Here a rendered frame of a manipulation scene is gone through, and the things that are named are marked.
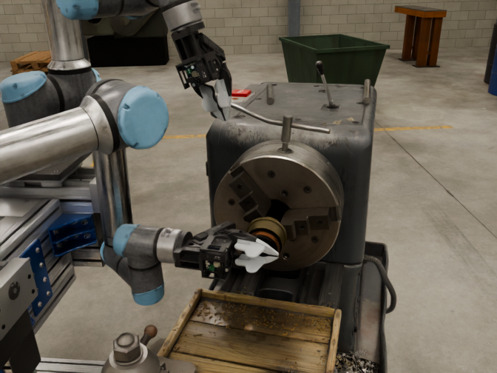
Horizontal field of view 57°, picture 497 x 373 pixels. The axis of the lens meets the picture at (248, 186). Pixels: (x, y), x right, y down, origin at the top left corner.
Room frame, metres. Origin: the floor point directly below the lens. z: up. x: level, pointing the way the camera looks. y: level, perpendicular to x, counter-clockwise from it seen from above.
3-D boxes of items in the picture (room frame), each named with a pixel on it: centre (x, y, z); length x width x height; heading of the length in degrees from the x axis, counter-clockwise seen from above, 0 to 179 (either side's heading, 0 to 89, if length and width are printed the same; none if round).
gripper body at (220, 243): (0.85, 0.09, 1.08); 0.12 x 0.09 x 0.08; 74
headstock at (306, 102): (1.44, -0.17, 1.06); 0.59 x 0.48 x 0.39; 164
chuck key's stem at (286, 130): (1.03, -0.09, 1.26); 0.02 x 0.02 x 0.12
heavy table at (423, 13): (9.57, -3.40, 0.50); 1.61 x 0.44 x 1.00; 2
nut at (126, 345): (0.48, 0.17, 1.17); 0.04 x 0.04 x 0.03
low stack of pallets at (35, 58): (8.53, 3.57, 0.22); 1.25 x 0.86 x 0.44; 5
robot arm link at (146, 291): (0.91, 0.25, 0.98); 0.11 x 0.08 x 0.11; 40
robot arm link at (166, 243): (0.88, 0.17, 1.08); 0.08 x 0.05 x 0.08; 164
